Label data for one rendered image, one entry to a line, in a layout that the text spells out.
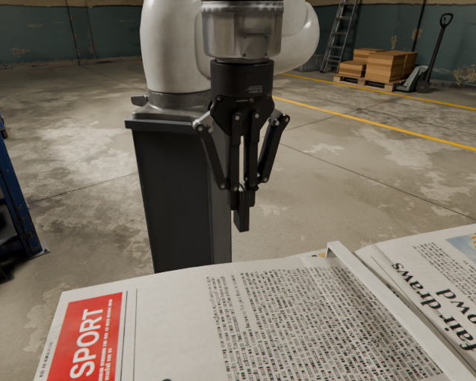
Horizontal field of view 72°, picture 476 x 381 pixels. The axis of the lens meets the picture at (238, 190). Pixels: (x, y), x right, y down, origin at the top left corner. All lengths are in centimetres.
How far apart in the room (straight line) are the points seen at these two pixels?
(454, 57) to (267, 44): 678
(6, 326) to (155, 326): 167
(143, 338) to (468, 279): 20
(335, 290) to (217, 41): 27
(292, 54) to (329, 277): 62
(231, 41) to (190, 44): 36
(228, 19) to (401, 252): 27
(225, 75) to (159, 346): 29
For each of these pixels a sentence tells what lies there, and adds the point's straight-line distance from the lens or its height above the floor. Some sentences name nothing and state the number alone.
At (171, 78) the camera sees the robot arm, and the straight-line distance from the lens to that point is 74.
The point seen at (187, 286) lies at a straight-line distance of 21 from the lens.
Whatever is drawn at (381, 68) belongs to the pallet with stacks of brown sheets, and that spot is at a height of 35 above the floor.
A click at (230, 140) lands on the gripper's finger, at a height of 107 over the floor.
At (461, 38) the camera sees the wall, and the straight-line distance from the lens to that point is 708.
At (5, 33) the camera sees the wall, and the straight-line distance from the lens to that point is 938.
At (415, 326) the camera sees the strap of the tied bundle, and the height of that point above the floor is 107.
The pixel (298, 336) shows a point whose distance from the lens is 20.
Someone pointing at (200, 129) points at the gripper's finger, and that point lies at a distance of 40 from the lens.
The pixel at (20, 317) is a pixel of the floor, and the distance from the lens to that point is 187.
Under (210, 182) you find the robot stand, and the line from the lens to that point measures 77.
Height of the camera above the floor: 121
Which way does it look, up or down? 29 degrees down
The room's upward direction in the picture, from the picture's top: straight up
